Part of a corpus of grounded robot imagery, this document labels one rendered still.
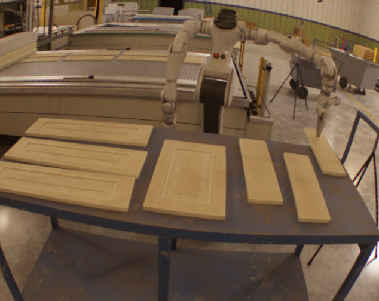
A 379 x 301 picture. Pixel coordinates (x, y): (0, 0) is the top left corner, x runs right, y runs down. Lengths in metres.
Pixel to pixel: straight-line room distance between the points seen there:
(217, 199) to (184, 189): 0.12
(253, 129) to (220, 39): 1.27
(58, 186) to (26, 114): 2.38
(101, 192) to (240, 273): 1.07
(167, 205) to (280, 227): 0.38
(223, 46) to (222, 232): 1.31
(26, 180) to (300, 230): 1.01
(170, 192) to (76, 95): 2.15
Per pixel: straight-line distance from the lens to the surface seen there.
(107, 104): 3.15
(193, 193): 1.20
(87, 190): 1.20
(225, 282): 1.93
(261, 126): 3.15
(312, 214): 1.22
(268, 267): 2.07
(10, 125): 3.74
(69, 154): 1.44
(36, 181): 1.28
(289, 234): 1.13
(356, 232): 1.25
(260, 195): 1.25
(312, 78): 6.65
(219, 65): 2.06
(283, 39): 1.94
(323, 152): 1.72
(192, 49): 7.05
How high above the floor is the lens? 1.72
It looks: 28 degrees down
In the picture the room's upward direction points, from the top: 6 degrees clockwise
